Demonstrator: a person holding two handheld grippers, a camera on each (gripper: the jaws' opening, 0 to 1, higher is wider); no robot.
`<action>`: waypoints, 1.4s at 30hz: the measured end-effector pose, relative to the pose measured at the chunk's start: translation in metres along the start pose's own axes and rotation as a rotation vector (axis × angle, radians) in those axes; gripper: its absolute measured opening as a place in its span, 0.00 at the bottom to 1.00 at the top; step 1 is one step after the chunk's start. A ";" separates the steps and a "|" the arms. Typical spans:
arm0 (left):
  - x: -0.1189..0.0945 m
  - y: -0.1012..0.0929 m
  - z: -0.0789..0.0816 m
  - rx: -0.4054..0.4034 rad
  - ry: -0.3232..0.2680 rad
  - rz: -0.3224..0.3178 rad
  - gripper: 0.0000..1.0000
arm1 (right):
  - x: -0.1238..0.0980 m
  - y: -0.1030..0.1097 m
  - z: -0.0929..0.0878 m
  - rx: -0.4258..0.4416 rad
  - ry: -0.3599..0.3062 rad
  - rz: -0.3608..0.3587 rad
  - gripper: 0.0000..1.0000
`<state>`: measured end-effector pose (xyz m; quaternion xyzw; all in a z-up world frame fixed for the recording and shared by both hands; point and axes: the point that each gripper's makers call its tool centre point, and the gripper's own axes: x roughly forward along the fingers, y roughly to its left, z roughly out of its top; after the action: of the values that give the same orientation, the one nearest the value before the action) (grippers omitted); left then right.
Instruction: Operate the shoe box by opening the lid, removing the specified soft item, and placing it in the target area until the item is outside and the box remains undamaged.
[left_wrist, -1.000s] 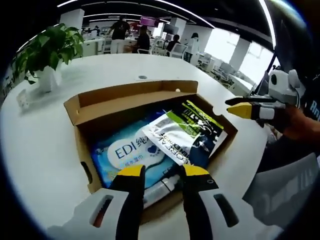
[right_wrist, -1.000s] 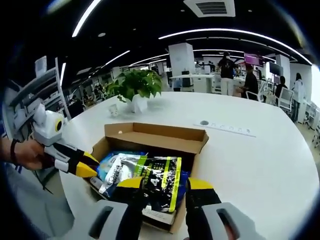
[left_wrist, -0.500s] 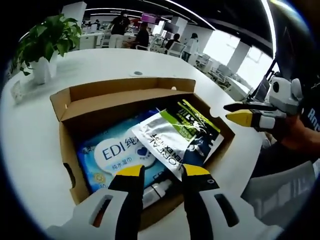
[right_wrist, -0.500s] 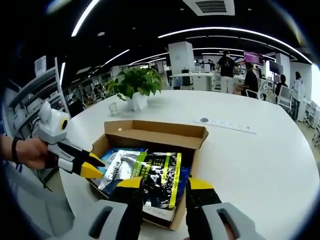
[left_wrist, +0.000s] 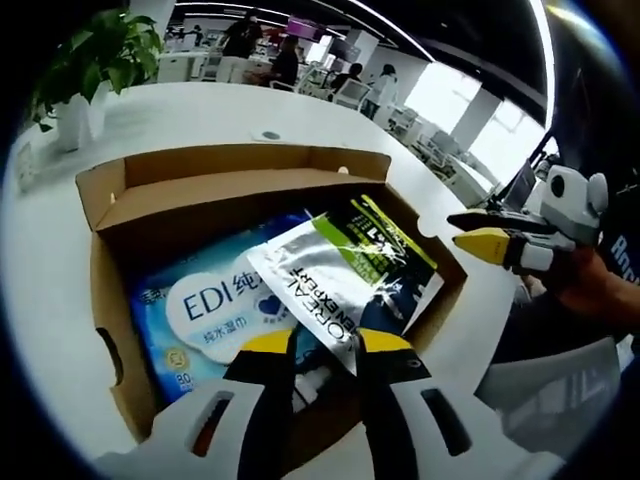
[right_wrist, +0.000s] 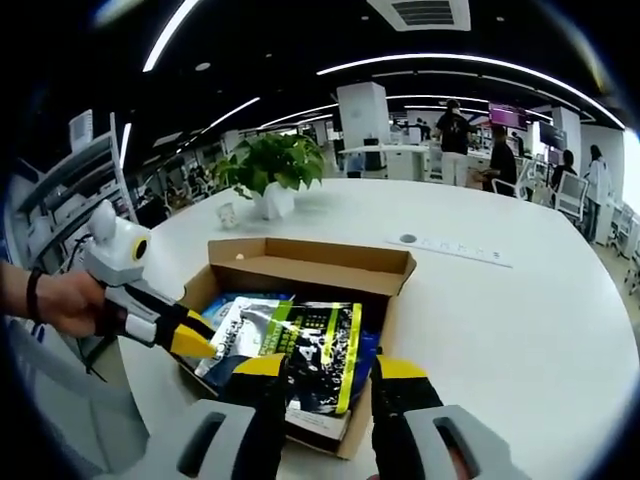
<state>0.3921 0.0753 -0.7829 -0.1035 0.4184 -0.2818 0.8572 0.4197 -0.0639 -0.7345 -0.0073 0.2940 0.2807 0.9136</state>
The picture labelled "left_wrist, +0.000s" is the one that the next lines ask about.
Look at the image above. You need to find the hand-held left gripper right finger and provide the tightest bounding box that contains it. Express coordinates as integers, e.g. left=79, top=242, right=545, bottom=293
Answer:
left=352, top=327, right=556, bottom=480

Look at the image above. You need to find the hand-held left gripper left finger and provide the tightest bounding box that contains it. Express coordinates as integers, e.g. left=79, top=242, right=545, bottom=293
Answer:
left=92, top=329, right=301, bottom=480

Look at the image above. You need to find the blue wet wipes pack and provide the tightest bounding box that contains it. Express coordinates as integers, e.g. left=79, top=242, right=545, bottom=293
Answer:
left=130, top=209, right=321, bottom=406

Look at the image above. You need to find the silver black sachet pack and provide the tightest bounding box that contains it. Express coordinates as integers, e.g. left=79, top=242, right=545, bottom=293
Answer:
left=246, top=193, right=445, bottom=376

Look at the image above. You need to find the brown cardboard shoe box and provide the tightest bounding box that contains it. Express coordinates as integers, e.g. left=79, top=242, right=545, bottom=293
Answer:
left=74, top=144, right=469, bottom=446

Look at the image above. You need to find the person's right hand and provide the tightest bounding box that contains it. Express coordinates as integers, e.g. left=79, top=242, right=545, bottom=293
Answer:
left=547, top=246, right=640, bottom=321

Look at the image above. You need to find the computer monitor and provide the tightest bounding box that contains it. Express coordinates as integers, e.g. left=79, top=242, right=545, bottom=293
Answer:
left=502, top=159, right=539, bottom=211

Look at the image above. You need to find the long curved ceiling light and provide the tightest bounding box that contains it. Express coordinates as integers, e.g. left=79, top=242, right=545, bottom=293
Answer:
left=529, top=0, right=565, bottom=132

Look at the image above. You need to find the grey mesh office chair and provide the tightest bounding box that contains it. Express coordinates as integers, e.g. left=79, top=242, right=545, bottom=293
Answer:
left=479, top=337, right=621, bottom=451

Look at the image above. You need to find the white office chair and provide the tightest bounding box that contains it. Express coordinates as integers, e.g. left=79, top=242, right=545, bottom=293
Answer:
left=344, top=79, right=374, bottom=107

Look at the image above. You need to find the small white desk ornament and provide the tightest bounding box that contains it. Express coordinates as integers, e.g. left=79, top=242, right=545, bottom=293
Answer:
left=16, top=142, right=40, bottom=192

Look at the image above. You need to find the green potted plant white pot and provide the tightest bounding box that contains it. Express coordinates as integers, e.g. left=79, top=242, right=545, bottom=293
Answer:
left=29, top=7, right=166, bottom=151

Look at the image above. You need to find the purple wall screen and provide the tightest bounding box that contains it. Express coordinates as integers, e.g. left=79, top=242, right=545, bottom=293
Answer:
left=287, top=16, right=326, bottom=41

